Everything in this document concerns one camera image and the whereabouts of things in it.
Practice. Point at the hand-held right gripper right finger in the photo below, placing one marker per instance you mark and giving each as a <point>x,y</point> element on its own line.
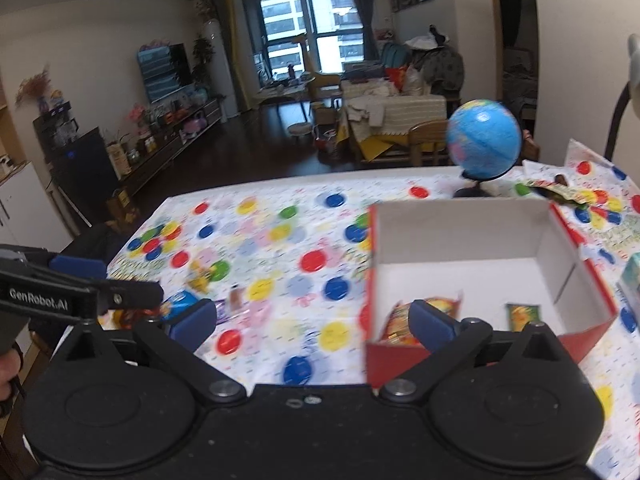
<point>430,320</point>

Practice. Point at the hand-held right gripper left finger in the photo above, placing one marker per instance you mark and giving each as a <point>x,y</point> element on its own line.
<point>192,317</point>

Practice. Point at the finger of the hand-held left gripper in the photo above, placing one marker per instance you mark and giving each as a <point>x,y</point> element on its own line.
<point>75,266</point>
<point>130,297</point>

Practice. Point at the blue cookie packet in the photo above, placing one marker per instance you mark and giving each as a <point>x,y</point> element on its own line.
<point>177,302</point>

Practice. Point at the purple candy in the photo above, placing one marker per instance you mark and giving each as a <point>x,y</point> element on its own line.
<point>221,311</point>

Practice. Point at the red and white cardboard box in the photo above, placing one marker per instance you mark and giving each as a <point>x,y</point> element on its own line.
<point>450,240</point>

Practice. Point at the person's left hand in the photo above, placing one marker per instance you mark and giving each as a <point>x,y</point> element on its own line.
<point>7,372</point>

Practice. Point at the red orange snack packet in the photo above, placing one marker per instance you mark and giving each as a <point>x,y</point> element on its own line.
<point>130,318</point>

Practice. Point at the black jacket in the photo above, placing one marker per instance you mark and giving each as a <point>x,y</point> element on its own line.
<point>95,242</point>

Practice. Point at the yellow triangular snack packet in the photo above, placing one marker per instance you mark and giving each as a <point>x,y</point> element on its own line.
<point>200,277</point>

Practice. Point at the small brown snack packet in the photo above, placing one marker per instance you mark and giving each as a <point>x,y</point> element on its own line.
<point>235,297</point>

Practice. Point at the white cabinet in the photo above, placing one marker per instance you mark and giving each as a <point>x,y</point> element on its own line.
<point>25,210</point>

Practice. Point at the green and yellow snack packet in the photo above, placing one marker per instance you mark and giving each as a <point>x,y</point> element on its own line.
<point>522,317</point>

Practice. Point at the black cabinet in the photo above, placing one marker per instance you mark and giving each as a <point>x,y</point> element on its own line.
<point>85,170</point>

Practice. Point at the balloon print tablecloth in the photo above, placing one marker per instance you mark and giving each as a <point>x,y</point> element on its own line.
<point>280,260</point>

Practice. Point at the beige paper bag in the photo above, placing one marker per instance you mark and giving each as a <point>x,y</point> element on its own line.
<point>116,160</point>

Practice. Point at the dark television cabinet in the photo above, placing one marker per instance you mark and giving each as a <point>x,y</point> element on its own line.
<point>165,152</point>

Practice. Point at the black coffee machine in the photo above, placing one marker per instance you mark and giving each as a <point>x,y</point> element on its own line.
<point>55,120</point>

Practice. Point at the green red snack packet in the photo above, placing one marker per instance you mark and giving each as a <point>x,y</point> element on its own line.
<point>560,191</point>

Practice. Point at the wooden chair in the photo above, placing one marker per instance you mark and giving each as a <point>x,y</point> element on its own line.
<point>425,135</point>

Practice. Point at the dried flower bouquet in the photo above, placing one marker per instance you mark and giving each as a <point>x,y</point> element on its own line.
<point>32,85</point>

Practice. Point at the blue globe on black stand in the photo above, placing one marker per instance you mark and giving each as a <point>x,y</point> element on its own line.
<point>482,135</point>

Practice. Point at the teal carton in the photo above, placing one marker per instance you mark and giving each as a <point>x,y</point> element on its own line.
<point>632,275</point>

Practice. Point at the cloth covered sofa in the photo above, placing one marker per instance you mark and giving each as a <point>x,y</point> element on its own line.
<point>415,110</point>

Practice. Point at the television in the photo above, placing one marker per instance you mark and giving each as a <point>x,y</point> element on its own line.
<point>165,72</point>

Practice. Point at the small round stool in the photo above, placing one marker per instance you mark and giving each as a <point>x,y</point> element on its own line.
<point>300,129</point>

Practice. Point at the green houseplant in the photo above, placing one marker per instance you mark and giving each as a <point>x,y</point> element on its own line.
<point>202,57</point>

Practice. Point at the pile of clothes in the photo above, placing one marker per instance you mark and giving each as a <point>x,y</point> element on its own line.
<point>440,67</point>

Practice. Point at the yellow chair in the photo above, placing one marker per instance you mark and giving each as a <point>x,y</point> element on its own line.
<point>325,80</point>

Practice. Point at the white standing air conditioner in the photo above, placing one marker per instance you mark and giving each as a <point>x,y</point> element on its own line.
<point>216,45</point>

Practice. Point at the large window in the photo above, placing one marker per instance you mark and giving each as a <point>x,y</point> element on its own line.
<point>285,15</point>

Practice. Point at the grey curtain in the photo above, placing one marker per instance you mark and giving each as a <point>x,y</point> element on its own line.
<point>365,5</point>

